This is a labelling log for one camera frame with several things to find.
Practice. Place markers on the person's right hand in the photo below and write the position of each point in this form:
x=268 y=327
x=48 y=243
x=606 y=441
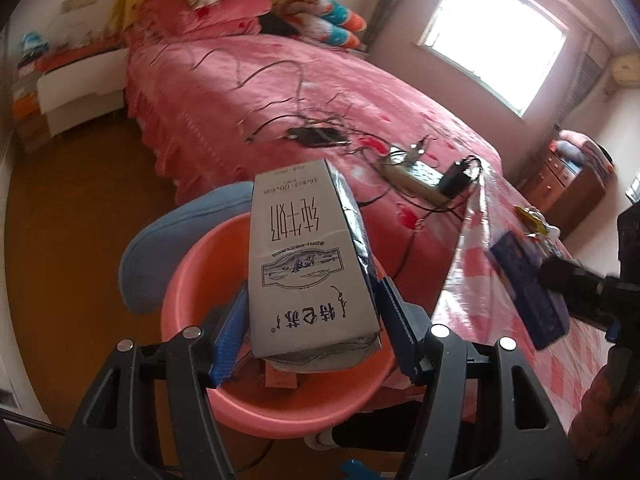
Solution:
x=604 y=435

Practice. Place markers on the brown wooden dresser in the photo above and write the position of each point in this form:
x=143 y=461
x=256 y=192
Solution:
x=563 y=192

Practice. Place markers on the folded blankets on dresser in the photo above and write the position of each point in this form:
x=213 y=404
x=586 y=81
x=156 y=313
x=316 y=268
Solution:
x=582 y=151

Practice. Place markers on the white power strip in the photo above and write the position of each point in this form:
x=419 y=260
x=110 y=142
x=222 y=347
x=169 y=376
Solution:
x=417 y=179

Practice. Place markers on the white nightstand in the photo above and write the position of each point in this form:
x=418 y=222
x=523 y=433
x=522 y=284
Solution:
x=83 y=90

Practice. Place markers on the pink bed blanket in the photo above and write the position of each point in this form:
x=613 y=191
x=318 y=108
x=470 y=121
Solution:
x=217 y=111

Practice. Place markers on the black power adapter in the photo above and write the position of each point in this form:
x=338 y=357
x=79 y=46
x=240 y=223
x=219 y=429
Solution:
x=457 y=177

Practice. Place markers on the grey milk carton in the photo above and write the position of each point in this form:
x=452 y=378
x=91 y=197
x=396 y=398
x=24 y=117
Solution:
x=310 y=272

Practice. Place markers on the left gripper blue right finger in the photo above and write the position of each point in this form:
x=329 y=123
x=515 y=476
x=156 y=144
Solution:
x=401 y=329

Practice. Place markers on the folded pink blanket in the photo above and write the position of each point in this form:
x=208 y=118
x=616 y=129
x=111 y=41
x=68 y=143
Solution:
x=175 y=21

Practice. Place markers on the pink plastic trash bucket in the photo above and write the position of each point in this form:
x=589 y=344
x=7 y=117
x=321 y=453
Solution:
x=265 y=401

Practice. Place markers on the air conditioner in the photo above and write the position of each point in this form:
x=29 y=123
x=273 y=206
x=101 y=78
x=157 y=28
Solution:
x=625 y=70

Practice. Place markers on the orange teal rolled quilt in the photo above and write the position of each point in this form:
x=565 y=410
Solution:
x=325 y=21

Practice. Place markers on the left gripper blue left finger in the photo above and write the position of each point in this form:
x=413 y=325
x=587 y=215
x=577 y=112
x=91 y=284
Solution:
x=226 y=328

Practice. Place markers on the red white checkered plastic tablecloth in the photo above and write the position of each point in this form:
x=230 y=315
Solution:
x=449 y=274

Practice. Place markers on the dark blue box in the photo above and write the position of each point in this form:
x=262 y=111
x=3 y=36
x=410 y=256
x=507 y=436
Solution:
x=517 y=258

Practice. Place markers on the window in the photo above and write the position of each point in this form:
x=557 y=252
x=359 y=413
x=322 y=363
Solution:
x=507 y=46

